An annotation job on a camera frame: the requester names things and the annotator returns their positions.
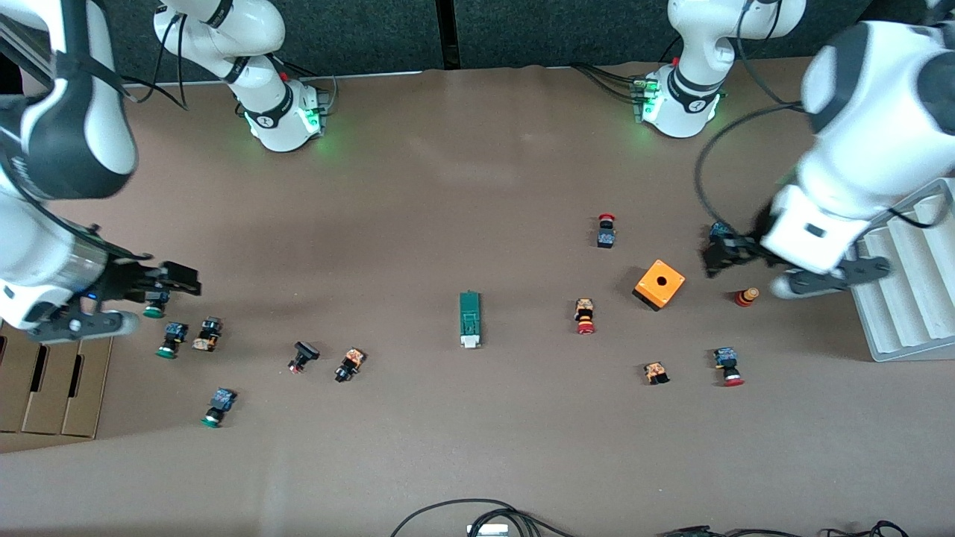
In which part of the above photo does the green load switch white lever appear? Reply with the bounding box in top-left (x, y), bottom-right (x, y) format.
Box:
top-left (459, 291), bottom-right (483, 350)

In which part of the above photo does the brown cardboard box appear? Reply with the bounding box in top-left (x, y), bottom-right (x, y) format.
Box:
top-left (0, 321), bottom-right (114, 439)

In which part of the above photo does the black flat button red base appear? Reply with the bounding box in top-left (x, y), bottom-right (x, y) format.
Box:
top-left (287, 341), bottom-right (321, 374)

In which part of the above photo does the white ribbed plastic tray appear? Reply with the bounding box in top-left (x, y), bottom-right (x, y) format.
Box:
top-left (851, 178), bottom-right (955, 363)

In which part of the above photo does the brown paper table cover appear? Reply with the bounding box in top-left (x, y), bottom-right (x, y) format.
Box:
top-left (0, 56), bottom-right (955, 537)

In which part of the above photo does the orange button enclosure box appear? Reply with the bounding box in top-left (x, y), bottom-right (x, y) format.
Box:
top-left (633, 259), bottom-right (686, 312)

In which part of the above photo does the black selector switch orange base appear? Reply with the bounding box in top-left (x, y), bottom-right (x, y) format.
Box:
top-left (334, 347), bottom-right (367, 384)
top-left (192, 316), bottom-right (223, 352)

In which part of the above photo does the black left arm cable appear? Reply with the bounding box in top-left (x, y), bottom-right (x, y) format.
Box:
top-left (694, 0), bottom-right (810, 236)

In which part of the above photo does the black base cable bundle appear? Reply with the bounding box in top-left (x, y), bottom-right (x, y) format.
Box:
top-left (571, 63), bottom-right (646, 105)
top-left (280, 56), bottom-right (338, 113)

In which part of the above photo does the grey aluminium frame rail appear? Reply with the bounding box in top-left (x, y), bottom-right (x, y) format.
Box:
top-left (0, 15), bottom-right (60, 90)

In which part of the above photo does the black looped cable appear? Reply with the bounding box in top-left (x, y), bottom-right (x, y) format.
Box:
top-left (390, 498), bottom-right (579, 537)

